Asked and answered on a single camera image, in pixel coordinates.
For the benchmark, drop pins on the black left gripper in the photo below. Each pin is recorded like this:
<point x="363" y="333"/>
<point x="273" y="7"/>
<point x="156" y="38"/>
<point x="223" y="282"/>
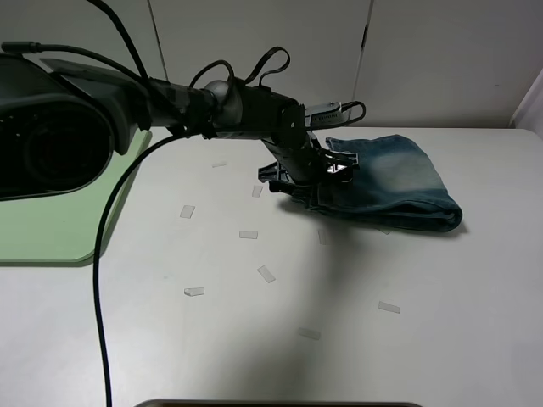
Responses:
<point x="303" y="164"/>

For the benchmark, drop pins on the blue denim children's shorts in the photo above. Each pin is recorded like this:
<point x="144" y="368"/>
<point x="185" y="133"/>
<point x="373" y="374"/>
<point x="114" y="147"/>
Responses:
<point x="395" y="186"/>

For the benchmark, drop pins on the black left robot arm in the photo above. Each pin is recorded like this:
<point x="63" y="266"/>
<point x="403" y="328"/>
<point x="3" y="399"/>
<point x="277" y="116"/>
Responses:
<point x="63" y="122"/>

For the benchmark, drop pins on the green plastic tray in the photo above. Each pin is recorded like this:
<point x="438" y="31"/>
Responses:
<point x="62" y="229"/>

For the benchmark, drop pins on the clear tape piece upper middle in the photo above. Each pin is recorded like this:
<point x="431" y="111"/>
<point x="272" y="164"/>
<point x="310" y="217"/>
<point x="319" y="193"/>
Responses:
<point x="257" y="191"/>

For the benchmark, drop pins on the clear tape piece right middle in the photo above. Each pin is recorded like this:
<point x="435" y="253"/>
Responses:
<point x="322" y="235"/>

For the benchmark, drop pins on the clear tape piece bottom centre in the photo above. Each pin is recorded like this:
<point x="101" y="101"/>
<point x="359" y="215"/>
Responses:
<point x="308" y="333"/>

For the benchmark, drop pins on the clear tape piece lower left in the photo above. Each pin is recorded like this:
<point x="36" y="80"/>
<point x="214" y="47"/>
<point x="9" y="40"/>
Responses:
<point x="194" y="291"/>

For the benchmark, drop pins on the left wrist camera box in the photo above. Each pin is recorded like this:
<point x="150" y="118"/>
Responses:
<point x="323" y="115"/>

